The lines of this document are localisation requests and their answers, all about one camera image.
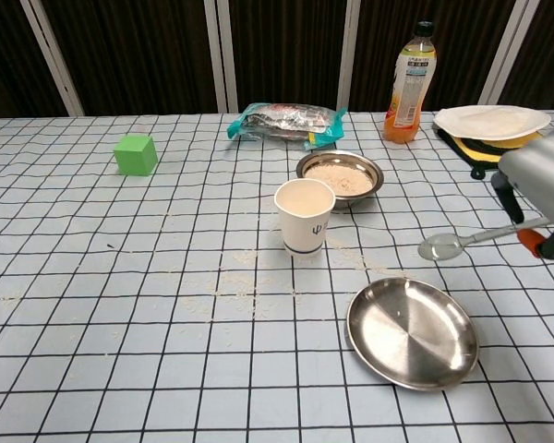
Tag blue checked tablecloth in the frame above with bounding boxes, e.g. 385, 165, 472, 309
0, 110, 554, 443

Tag white paper plate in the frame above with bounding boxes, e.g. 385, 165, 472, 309
432, 104, 553, 142

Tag white bowl of grains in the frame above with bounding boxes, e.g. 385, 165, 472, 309
295, 150, 383, 214

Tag green cube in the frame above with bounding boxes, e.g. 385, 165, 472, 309
113, 134, 160, 177

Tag white paper cup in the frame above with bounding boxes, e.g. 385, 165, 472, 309
273, 178, 337, 259

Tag flat steel plate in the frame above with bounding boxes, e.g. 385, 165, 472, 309
345, 277, 481, 392

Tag metal spoon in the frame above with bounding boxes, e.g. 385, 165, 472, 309
417, 217, 554, 262

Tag yellow black pot holder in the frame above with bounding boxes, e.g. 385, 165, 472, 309
436, 127, 546, 181

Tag orange drink bottle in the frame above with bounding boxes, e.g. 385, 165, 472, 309
381, 20, 439, 145

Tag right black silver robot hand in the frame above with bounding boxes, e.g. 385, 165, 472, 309
490, 125, 554, 259

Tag teal silver snack package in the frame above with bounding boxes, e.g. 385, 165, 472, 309
225, 102, 348, 152

